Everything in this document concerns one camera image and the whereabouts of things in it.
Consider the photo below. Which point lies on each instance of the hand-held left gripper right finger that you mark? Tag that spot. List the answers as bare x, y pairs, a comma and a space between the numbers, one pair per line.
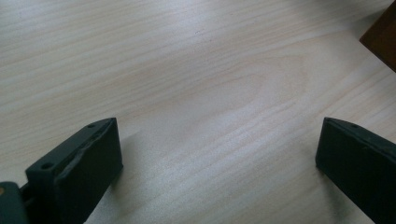
358, 165

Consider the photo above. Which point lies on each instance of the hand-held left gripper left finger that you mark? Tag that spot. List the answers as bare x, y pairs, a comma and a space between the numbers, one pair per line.
77, 174

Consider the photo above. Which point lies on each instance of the dark brown wooden object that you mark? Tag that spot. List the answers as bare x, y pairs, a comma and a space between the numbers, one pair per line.
383, 39

